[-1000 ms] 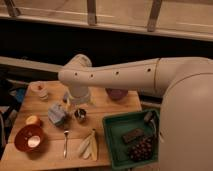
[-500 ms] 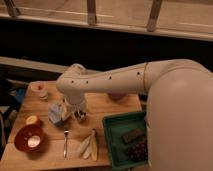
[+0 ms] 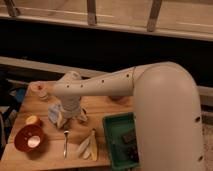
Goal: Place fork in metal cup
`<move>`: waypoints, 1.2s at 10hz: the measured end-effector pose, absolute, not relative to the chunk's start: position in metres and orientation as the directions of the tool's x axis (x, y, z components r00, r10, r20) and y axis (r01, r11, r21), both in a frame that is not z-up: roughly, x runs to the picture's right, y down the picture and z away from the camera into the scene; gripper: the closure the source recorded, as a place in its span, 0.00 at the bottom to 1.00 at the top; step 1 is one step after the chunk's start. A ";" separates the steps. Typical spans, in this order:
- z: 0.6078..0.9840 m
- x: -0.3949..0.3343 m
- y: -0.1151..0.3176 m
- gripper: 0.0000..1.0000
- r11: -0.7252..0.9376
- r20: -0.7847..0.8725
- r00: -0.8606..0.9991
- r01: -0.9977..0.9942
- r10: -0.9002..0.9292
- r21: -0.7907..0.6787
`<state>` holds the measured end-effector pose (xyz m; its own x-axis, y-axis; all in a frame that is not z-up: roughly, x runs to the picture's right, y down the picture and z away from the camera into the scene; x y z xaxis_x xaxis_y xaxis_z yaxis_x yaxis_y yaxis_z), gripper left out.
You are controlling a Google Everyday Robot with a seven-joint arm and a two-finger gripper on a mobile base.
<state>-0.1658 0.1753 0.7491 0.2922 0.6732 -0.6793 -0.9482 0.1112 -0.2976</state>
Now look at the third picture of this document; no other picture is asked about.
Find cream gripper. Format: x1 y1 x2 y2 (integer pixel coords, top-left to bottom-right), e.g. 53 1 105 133
56 102 88 129

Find dark brown rectangular block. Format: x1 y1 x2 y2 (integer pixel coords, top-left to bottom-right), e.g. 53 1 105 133
122 130 136 144

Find green plastic tray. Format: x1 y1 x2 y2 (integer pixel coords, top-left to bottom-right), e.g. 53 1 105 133
102 112 139 171

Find white object in red bowl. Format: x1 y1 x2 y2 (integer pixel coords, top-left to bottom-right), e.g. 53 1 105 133
28 136 41 148

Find bunch of dark grapes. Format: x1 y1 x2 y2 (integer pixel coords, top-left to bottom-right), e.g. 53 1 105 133
128 147 139 162

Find red bowl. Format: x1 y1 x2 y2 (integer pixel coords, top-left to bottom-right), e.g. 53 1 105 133
14 125 45 153

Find yellow apple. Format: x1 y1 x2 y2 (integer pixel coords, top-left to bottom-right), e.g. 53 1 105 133
26 115 41 126

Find purple bowl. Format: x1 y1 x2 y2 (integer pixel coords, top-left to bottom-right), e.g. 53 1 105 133
109 96 124 101

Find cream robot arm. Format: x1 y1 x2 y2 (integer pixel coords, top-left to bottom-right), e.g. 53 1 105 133
53 62 205 171

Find metal fork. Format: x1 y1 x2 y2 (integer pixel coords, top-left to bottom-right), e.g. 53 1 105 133
63 130 69 159

